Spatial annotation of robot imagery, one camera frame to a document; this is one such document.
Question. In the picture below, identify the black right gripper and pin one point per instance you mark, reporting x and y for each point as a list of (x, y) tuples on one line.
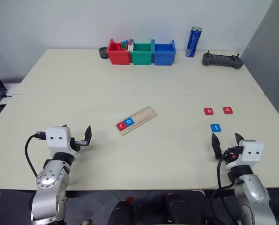
[(230, 155)]

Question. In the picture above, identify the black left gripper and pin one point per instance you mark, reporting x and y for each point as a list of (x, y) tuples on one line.
[(78, 142)]

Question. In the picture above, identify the blue tile letter t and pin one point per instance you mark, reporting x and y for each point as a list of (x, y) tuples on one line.
[(215, 127)]

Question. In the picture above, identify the red tile letter o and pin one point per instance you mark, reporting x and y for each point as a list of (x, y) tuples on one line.
[(228, 110)]

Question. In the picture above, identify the red tile letter b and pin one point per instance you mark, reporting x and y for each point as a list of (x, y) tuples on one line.
[(209, 111)]

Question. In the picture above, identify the wooden letter tray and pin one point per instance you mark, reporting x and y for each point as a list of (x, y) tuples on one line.
[(141, 117)]

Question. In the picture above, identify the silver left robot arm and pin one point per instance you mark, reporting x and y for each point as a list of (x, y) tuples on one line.
[(49, 178)]

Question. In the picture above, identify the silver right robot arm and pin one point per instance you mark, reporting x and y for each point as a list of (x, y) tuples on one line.
[(254, 194)]

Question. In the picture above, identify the red tile letter r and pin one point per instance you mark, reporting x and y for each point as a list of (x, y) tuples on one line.
[(121, 126)]

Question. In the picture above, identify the blue tile letter o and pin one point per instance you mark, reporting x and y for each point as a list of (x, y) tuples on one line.
[(129, 121)]

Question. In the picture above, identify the grey remote controller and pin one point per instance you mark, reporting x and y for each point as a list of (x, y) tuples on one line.
[(222, 60)]

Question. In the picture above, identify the dark grey round dish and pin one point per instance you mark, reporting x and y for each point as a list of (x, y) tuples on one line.
[(102, 53)]

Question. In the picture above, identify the dark rounded shape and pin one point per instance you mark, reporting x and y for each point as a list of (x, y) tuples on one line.
[(120, 214), (178, 208)]

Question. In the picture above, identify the red plastic bin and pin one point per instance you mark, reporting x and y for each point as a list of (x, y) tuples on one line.
[(118, 57)]

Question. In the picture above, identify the small red floor object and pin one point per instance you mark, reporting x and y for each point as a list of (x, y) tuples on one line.
[(129, 199)]

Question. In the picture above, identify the green toy brick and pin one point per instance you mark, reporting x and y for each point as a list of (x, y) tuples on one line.
[(123, 47)]

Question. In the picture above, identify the green plastic bin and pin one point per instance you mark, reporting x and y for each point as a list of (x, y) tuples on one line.
[(141, 58)]

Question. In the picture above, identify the white toy brick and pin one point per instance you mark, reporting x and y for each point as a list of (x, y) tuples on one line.
[(130, 48)]

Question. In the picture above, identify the blue toy brick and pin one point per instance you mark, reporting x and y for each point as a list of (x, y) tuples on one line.
[(125, 42)]

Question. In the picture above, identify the blue drink can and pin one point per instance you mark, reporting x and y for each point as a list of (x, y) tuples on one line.
[(193, 43)]

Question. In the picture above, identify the red toy brick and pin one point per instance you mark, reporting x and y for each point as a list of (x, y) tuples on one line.
[(131, 41)]

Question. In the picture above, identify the blue plastic bin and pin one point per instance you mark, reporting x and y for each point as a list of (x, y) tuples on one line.
[(163, 58)]

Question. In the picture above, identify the pile of blue bricks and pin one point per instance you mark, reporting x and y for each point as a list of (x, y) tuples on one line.
[(164, 48)]

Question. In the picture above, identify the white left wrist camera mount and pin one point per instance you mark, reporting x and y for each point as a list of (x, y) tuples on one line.
[(57, 139)]

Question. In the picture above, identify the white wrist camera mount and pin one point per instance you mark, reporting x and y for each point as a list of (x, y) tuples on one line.
[(251, 152), (57, 139)]

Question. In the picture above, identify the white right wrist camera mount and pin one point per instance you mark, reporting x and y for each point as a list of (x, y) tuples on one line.
[(251, 152)]

